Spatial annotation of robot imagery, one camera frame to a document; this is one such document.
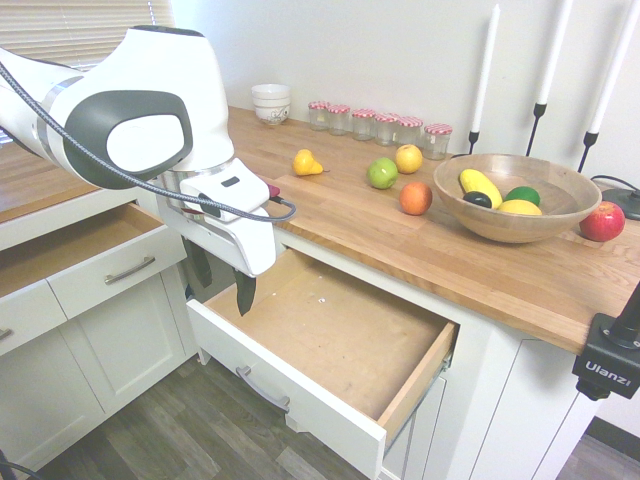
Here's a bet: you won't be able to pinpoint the yellow banana in bowl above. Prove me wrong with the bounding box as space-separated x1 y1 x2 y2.
458 168 504 210

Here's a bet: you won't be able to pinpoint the black cable on floor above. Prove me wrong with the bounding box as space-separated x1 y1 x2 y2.
0 448 36 480

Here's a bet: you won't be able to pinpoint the yellow toy lemon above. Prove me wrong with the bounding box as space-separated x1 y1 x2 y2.
497 199 544 217

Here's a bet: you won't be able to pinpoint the yellow toy pear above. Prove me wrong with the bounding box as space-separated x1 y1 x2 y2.
292 148 325 178

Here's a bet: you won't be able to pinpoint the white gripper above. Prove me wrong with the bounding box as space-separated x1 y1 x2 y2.
179 214 278 318

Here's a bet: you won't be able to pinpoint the white cabinet door with knob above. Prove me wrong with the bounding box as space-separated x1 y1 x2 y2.
382 374 448 479

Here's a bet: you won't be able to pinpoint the white drawer with wood interior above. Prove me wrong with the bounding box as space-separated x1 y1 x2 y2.
185 248 460 480

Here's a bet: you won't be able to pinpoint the black braided camera cable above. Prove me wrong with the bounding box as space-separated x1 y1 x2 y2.
0 59 298 224

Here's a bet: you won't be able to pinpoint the red toy apple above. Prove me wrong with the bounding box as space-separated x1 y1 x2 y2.
579 200 627 243

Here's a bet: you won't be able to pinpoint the black lamp base with cable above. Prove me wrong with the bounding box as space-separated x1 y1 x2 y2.
590 174 640 222

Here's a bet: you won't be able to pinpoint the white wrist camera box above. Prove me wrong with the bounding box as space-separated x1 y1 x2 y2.
178 158 272 225

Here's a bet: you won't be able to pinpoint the green toy lime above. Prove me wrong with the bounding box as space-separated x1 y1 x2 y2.
503 185 542 207

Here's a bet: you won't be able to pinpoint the beige window blinds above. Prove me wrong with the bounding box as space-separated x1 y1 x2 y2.
0 0 172 71

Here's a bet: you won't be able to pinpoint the white cabinet with straight handles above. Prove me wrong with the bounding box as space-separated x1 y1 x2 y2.
0 189 202 472

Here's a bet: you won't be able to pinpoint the white bowl with floral print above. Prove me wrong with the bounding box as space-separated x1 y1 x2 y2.
252 97 292 126

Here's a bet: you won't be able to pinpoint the white drawer with straight handle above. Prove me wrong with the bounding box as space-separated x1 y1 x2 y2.
0 199 189 321

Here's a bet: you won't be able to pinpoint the straight metal drawer handle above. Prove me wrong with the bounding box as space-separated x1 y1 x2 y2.
103 256 157 287

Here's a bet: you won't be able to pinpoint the yellow toy apple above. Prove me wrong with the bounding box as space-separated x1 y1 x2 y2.
395 144 425 175

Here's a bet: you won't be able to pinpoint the orange toy peach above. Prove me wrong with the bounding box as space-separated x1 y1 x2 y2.
398 181 434 217

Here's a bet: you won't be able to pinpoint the green toy apple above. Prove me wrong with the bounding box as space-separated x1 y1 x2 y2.
366 157 400 191

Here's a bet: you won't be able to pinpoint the black camera stand pole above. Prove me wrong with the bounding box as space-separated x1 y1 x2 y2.
601 282 640 351

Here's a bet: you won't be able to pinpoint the white narrow drawer front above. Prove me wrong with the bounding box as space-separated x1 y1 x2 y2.
0 279 69 357

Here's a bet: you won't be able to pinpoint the white cabinet under wooden counter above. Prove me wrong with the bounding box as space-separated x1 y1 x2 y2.
279 234 601 480

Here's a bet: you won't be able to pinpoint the tall white candle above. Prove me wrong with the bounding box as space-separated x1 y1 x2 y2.
588 0 640 135
471 3 502 134
537 0 575 107

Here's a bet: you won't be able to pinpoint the curved metal drawer handle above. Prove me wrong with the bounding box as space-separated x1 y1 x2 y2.
234 365 292 414

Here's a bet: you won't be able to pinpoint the black Ulanzi clamp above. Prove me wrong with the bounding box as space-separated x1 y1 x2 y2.
571 312 640 402

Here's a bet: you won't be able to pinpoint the large wooden bowl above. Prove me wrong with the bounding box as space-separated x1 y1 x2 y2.
432 153 603 245

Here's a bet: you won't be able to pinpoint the plain white bowl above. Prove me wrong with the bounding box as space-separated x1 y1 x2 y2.
250 83 292 108

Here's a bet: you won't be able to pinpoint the glass jar red checkered lid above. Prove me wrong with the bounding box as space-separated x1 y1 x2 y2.
373 112 400 148
423 123 454 161
351 108 377 142
396 116 425 150
307 100 332 132
327 104 352 137

